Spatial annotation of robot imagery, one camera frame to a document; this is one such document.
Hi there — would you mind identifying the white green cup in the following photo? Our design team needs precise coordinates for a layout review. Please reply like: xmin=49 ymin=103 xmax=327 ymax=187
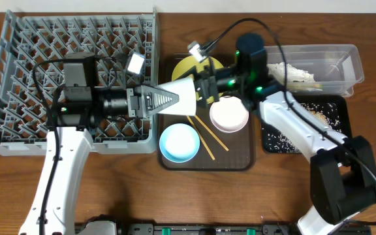
xmin=157 ymin=77 xmax=196 ymax=116

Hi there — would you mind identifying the pink bowl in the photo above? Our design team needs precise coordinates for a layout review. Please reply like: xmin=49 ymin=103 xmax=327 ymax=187
xmin=209 ymin=96 xmax=249 ymax=133

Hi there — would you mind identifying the light blue bowl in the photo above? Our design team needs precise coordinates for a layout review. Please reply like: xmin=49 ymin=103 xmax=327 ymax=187
xmin=159 ymin=123 xmax=200 ymax=163

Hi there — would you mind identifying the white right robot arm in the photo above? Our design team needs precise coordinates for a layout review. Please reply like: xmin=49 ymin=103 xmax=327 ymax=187
xmin=143 ymin=33 xmax=376 ymax=234

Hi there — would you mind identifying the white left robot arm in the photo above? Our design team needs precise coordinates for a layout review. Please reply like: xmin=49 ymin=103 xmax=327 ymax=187
xmin=19 ymin=52 xmax=151 ymax=234

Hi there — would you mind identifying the crumpled white paper waste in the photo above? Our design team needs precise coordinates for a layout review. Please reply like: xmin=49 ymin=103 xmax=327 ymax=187
xmin=267 ymin=62 xmax=315 ymax=83

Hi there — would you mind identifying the grey plastic dishwasher rack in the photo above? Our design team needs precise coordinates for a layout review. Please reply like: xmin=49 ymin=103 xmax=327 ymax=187
xmin=0 ymin=11 xmax=160 ymax=156

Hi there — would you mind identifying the rice food waste pile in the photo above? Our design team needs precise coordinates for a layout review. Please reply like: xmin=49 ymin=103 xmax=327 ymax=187
xmin=261 ymin=102 xmax=345 ymax=153

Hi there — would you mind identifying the yellow plate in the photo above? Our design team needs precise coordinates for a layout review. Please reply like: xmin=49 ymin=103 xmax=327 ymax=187
xmin=171 ymin=55 xmax=210 ymax=81

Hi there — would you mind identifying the wooden chopstick right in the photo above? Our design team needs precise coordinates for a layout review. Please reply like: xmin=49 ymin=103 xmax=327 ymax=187
xmin=194 ymin=115 xmax=229 ymax=151

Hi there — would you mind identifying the wooden chopstick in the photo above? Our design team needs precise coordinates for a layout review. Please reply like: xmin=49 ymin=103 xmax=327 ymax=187
xmin=186 ymin=116 xmax=215 ymax=161
xmin=194 ymin=115 xmax=229 ymax=151

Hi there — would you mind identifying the wooden chopstick left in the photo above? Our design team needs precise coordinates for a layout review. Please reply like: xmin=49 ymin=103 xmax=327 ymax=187
xmin=186 ymin=116 xmax=215 ymax=161

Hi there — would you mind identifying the brown serving tray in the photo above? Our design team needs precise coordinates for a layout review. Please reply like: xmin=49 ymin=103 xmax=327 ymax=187
xmin=157 ymin=54 xmax=255 ymax=171

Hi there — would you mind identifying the clear plastic bin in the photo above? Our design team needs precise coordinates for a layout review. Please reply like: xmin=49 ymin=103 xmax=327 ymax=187
xmin=266 ymin=44 xmax=365 ymax=97

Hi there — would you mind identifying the black tray bin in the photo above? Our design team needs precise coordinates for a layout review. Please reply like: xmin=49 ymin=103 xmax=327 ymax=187
xmin=261 ymin=95 xmax=353 ymax=153

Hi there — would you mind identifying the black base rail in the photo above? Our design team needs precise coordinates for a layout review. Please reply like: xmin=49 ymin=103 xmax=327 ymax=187
xmin=75 ymin=215 xmax=371 ymax=235

